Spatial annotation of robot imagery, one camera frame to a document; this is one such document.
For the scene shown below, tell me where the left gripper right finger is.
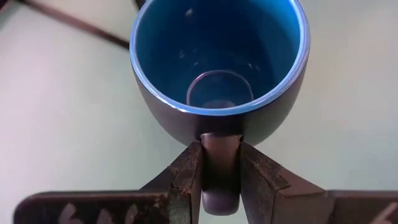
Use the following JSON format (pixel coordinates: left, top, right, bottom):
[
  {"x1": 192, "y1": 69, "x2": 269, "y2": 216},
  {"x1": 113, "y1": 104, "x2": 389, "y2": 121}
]
[{"x1": 239, "y1": 141, "x2": 398, "y2": 224}]

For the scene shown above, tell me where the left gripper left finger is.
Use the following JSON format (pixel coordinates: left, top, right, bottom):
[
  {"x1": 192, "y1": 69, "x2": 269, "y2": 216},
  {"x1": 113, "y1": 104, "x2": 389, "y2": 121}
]
[{"x1": 12, "y1": 141, "x2": 204, "y2": 224}]

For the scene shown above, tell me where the black mug blue interior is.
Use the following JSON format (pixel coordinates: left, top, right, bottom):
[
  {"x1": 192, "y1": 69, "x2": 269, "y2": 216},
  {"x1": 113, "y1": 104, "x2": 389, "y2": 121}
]
[{"x1": 129, "y1": 0, "x2": 312, "y2": 216}]

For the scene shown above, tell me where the wooden shelf black metal frame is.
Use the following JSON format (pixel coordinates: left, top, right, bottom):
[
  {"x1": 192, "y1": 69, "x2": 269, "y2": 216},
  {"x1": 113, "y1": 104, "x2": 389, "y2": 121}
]
[{"x1": 0, "y1": 0, "x2": 147, "y2": 50}]

